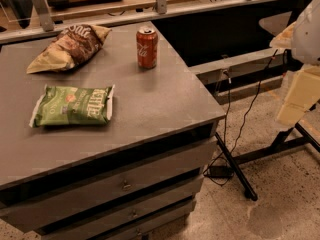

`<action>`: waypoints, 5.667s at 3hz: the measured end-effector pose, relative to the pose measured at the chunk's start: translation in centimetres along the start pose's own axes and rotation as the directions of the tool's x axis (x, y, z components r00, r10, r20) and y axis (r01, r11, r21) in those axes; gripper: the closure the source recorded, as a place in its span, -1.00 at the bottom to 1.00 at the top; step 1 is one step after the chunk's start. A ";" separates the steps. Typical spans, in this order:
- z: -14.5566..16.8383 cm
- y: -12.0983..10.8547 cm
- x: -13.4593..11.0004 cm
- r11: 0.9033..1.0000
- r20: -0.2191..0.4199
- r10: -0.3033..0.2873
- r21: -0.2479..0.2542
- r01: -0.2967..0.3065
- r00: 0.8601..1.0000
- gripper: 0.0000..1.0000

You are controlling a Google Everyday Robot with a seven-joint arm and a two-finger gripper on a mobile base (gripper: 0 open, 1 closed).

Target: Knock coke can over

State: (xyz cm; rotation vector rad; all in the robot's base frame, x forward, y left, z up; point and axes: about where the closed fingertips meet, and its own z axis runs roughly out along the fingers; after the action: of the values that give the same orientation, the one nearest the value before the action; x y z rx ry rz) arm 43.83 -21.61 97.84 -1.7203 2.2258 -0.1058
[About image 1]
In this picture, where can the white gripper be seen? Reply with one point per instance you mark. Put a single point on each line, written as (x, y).
(307, 34)

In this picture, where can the red coke can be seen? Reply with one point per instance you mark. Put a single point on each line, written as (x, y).
(147, 43)

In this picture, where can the black metal table leg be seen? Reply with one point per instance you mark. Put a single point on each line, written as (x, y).
(248, 190)

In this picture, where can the black power adapter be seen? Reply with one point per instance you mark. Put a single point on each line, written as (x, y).
(220, 172)

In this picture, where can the grey drawer cabinet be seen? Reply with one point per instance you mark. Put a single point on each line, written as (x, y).
(114, 182)

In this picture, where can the brown chip bag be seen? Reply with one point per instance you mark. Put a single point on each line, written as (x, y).
(74, 46)

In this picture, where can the green kettle chip bag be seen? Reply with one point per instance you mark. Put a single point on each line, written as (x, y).
(63, 105)

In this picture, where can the metal frame rail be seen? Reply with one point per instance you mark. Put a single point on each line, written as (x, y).
(49, 17)

